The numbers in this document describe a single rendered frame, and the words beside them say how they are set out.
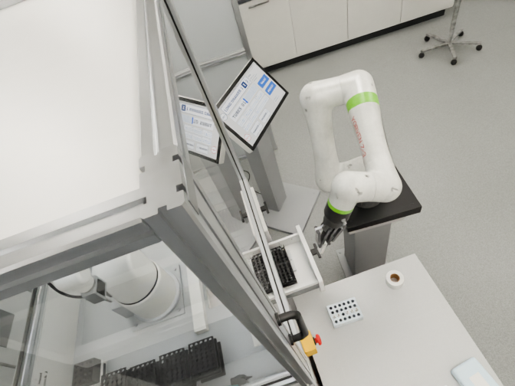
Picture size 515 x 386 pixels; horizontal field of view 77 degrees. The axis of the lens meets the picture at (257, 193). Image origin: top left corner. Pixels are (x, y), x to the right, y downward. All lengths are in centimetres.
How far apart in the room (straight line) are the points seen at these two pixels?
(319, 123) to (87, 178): 107
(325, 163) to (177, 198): 121
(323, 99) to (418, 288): 87
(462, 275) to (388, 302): 104
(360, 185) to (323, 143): 40
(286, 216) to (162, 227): 233
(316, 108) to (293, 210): 143
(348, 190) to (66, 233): 86
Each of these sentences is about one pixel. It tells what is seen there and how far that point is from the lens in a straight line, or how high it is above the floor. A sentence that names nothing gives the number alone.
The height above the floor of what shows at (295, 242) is 84.
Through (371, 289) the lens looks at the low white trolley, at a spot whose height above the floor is 76.
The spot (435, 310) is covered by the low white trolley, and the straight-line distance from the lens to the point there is 153.
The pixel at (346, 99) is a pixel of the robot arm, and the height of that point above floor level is 138.
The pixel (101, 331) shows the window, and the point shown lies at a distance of 52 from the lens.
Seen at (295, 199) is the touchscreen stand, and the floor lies 4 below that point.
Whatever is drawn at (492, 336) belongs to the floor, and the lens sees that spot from 238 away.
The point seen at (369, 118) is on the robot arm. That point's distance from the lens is 123.
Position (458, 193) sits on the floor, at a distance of 282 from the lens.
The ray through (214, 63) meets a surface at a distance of 257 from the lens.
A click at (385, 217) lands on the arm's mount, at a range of 164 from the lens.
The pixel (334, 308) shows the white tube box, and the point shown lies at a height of 79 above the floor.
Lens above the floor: 219
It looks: 50 degrees down
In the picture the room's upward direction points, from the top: 22 degrees counter-clockwise
